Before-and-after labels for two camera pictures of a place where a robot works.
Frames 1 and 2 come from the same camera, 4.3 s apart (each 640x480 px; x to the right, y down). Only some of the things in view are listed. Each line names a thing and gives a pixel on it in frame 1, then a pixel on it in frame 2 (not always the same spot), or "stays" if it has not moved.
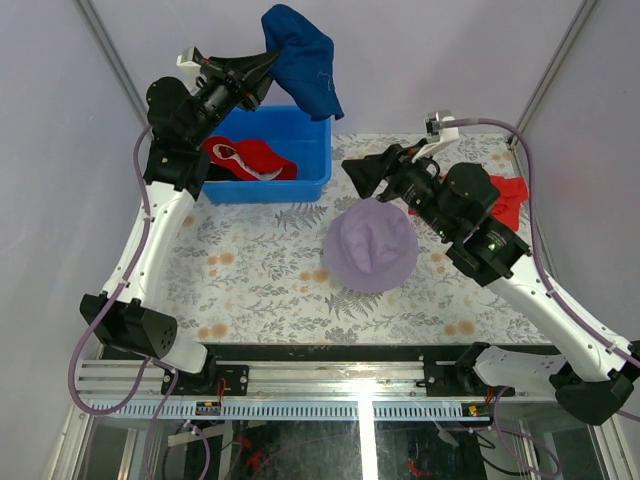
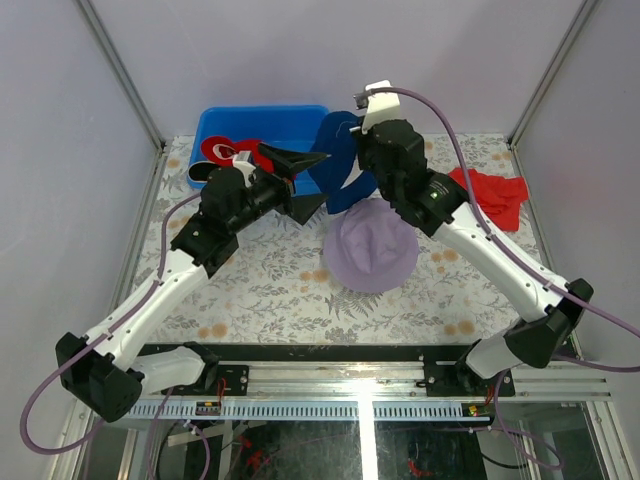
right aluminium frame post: x=563 y=51 stays
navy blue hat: x=304 y=65 -> x=340 y=175
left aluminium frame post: x=117 y=66 stays
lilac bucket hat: x=370 y=245 stays
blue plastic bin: x=306 y=141 stays
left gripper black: x=233 y=75 -> x=302 y=208
